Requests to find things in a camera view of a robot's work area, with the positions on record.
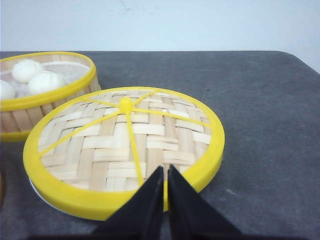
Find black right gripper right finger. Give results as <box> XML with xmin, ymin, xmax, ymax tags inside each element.
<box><xmin>167</xmin><ymin>165</ymin><xmax>247</xmax><ymax>240</ymax></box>

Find woven bamboo steamer lid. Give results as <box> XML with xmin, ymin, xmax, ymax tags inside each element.
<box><xmin>23</xmin><ymin>86</ymin><xmax>225</xmax><ymax>220</ymax></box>

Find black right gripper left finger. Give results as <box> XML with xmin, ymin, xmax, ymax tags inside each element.
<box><xmin>92</xmin><ymin>166</ymin><xmax>164</xmax><ymax>240</ymax></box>

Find bamboo steamer drawer yellow rims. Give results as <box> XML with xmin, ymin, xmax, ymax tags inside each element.
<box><xmin>0</xmin><ymin>51</ymin><xmax>101</xmax><ymax>142</ymax></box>

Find white plate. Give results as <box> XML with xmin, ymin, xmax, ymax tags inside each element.
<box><xmin>28</xmin><ymin>178</ymin><xmax>63</xmax><ymax>213</ymax></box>

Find white steamed bun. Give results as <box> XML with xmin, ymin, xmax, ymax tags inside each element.
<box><xmin>28</xmin><ymin>71</ymin><xmax>66</xmax><ymax>95</ymax></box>
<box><xmin>11</xmin><ymin>59</ymin><xmax>45</xmax><ymax>84</ymax></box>
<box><xmin>0</xmin><ymin>80</ymin><xmax>16</xmax><ymax>100</ymax></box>

